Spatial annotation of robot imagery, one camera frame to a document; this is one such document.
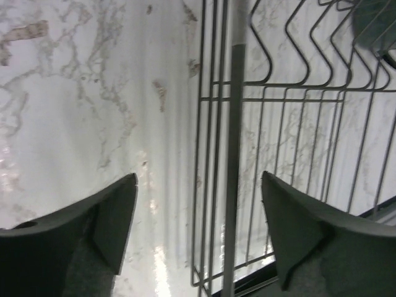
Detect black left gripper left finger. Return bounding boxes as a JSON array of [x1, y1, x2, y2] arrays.
[[1, 173, 138, 296]]

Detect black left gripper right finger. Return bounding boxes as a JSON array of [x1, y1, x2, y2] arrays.
[[261, 171, 395, 296]]

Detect black wire dish rack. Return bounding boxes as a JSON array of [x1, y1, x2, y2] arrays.
[[186, 1, 395, 296]]

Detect blue patterned bowl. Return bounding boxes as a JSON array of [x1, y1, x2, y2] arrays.
[[351, 0, 395, 69]]

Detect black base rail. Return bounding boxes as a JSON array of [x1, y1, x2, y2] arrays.
[[204, 194, 396, 297]]

